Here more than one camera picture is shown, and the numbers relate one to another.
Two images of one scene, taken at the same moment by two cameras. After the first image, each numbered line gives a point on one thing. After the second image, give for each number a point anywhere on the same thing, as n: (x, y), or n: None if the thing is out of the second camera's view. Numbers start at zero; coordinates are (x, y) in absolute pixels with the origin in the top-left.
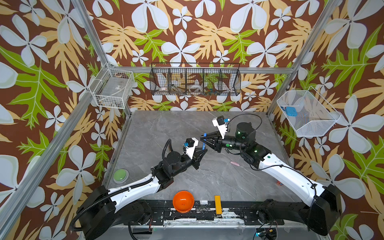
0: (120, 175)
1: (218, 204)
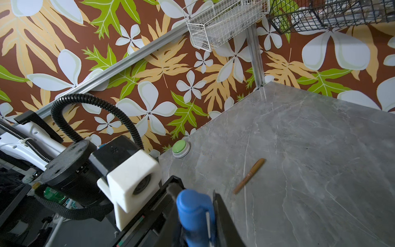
0: (180, 148)
1: None
